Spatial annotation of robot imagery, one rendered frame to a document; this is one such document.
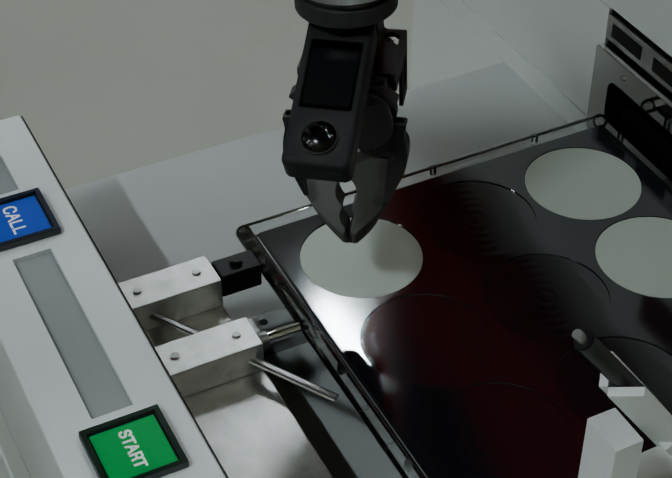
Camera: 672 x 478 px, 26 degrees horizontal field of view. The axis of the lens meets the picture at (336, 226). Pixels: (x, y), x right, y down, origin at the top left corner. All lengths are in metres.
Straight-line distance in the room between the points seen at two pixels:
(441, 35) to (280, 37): 1.46
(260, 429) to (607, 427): 0.31
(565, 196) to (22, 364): 0.49
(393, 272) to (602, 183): 0.22
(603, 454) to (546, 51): 0.70
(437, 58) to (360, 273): 0.58
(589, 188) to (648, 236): 0.08
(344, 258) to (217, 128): 1.69
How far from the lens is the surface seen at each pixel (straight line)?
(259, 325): 1.20
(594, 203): 1.26
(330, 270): 1.18
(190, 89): 2.98
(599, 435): 0.87
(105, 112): 2.93
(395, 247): 1.20
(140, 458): 0.96
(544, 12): 1.48
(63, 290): 1.09
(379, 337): 1.12
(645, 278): 1.19
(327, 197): 1.07
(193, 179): 1.40
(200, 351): 1.10
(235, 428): 1.08
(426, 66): 1.74
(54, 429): 0.99
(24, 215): 1.15
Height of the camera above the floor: 1.68
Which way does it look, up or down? 40 degrees down
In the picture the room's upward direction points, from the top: straight up
